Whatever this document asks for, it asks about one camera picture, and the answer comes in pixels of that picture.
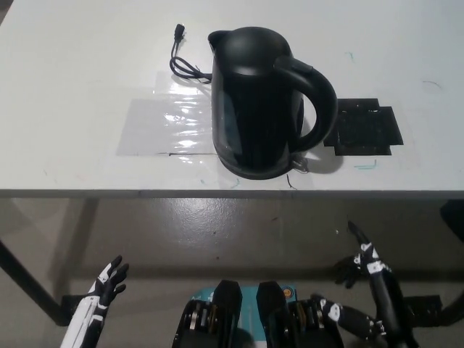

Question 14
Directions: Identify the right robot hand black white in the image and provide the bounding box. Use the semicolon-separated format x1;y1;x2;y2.
310;220;420;348

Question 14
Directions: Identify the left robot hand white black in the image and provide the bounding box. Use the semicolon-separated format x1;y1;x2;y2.
59;255;131;348

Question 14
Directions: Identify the black electric kettle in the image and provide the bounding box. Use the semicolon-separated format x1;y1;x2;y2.
207;25;339;179

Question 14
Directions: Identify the black teal robot body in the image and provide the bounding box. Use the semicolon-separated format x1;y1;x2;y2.
175;278;345;348

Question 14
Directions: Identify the black floor foot plate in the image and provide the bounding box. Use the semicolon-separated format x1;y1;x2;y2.
402;294;444;320
60;295;88;324

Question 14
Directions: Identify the black metal table leg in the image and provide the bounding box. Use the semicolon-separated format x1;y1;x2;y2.
0;239;63;324
439;202;464;322

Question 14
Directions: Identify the black tape patch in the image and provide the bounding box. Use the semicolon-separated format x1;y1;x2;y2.
323;97;405;157

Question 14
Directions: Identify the transparent tape sheet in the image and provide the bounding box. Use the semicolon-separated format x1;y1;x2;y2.
115;70;219;157

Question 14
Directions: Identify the black power cord with plug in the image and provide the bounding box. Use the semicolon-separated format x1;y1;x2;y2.
169;23;213;83

